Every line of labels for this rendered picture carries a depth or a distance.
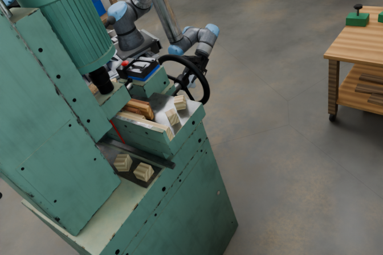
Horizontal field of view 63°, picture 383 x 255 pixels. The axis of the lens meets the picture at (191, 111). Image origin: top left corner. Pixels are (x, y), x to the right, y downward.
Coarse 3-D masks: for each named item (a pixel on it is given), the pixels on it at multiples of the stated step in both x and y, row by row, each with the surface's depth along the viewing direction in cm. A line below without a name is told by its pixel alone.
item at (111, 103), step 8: (120, 88) 106; (96, 96) 106; (104, 96) 105; (112, 96) 104; (120, 96) 107; (128, 96) 110; (104, 104) 102; (112, 104) 105; (120, 104) 108; (104, 112) 103; (112, 112) 106
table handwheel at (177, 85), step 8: (168, 56) 130; (176, 56) 128; (160, 64) 137; (184, 64) 127; (192, 64) 127; (200, 72) 127; (176, 80) 136; (184, 80) 136; (200, 80) 128; (176, 88) 134; (184, 88) 137; (208, 88) 131; (208, 96) 134
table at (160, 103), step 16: (160, 96) 119; (160, 112) 112; (176, 112) 109; (192, 112) 107; (112, 128) 115; (176, 128) 103; (192, 128) 108; (144, 144) 109; (160, 144) 101; (176, 144) 102
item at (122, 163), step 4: (120, 156) 109; (124, 156) 109; (128, 156) 109; (116, 160) 108; (120, 160) 108; (124, 160) 107; (128, 160) 109; (116, 164) 107; (120, 164) 107; (124, 164) 106; (128, 164) 109; (120, 168) 109; (124, 168) 108; (128, 168) 109
